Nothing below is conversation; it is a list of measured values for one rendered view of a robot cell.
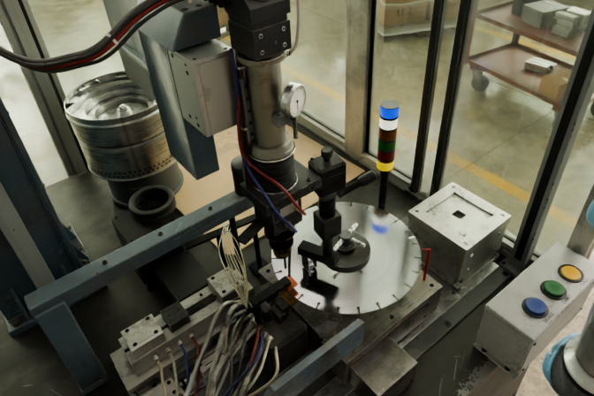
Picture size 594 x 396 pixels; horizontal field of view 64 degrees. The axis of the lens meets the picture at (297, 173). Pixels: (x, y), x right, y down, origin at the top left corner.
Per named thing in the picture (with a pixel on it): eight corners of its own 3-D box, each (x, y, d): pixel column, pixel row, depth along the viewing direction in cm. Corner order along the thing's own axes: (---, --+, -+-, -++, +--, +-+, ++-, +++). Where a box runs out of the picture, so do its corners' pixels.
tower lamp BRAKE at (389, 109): (388, 108, 119) (389, 97, 117) (402, 115, 116) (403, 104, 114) (376, 114, 117) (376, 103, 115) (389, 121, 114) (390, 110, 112)
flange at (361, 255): (325, 230, 112) (324, 222, 110) (373, 236, 109) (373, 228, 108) (316, 266, 103) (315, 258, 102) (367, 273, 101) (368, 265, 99)
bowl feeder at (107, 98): (170, 150, 177) (146, 59, 154) (211, 191, 157) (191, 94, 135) (87, 186, 162) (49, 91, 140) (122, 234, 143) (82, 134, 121)
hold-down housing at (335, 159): (333, 221, 96) (332, 137, 84) (346, 235, 93) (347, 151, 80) (309, 230, 95) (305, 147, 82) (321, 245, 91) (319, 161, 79)
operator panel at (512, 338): (540, 282, 122) (557, 240, 112) (582, 309, 115) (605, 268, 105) (472, 345, 109) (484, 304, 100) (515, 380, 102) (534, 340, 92)
